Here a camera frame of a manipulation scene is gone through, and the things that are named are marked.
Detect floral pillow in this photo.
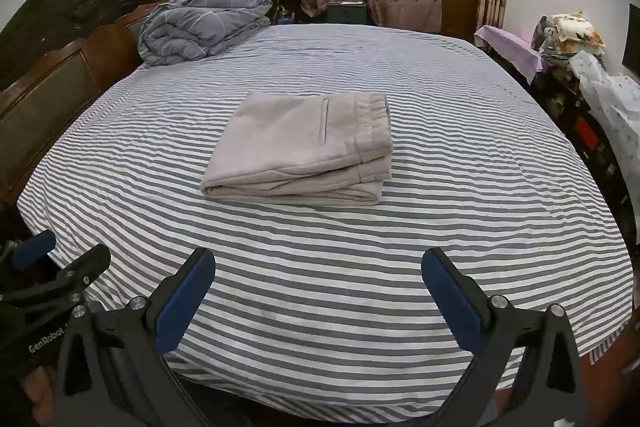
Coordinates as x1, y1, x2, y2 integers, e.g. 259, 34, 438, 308
551, 11, 607, 54

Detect person's left hand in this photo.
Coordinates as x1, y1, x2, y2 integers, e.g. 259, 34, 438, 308
22, 364, 57, 413

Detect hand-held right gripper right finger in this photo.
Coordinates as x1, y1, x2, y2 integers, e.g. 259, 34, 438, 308
421, 247, 588, 427

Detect dark wooden headboard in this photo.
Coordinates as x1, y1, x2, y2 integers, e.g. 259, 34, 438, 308
0, 0, 203, 208

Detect grey blue quilt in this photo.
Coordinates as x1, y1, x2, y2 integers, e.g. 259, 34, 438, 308
138, 0, 273, 66

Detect pile of folded bedding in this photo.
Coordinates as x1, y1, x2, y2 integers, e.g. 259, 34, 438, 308
531, 16, 608, 70

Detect grey striped bed sheet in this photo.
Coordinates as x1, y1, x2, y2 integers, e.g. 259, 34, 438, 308
16, 23, 633, 410

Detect dark storage box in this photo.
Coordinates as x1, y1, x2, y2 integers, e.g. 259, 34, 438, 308
327, 1, 370, 26

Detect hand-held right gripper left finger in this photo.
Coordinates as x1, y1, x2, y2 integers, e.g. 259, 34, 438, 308
52, 247, 217, 427

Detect white dotted cloth cover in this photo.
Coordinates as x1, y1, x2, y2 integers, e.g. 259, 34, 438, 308
571, 52, 640, 168

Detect beige pants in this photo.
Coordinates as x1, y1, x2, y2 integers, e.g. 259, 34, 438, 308
200, 91, 393, 206

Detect black wall television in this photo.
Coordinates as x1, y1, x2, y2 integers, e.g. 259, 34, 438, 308
621, 3, 640, 78

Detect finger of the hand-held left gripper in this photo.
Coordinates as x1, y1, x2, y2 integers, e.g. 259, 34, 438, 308
0, 244, 112, 308
10, 229, 57, 269

